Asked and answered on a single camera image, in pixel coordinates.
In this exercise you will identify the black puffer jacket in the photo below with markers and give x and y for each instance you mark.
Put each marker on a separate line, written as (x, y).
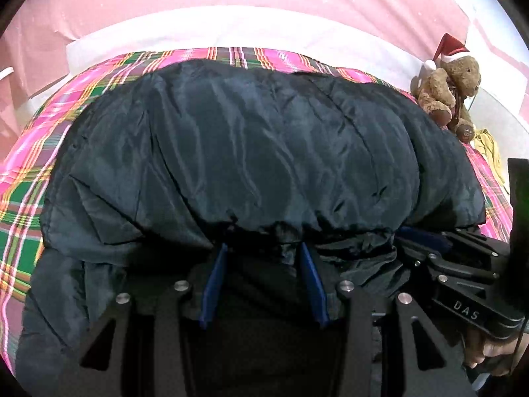
(248, 153)

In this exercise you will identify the white side panel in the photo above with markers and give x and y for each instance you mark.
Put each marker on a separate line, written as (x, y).
(496, 115)

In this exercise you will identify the brown teddy bear santa hat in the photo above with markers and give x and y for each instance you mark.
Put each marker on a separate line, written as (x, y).
(458, 74)

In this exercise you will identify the person's right hand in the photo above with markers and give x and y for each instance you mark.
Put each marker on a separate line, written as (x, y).
(487, 349)

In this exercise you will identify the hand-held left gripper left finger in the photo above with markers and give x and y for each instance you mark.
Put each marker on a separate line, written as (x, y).
(213, 285)

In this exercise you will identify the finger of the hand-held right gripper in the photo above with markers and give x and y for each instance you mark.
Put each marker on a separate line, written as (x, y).
(454, 272)
(421, 235)

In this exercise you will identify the pink green plaid blanket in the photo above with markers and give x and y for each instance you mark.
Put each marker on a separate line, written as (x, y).
(24, 223)

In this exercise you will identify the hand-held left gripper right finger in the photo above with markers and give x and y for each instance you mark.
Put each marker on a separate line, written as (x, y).
(314, 285)

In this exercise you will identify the white plastic shelf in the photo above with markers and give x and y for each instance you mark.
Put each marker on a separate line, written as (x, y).
(5, 72)

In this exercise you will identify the yellow cloth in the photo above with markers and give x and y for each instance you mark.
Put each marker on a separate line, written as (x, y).
(489, 149)

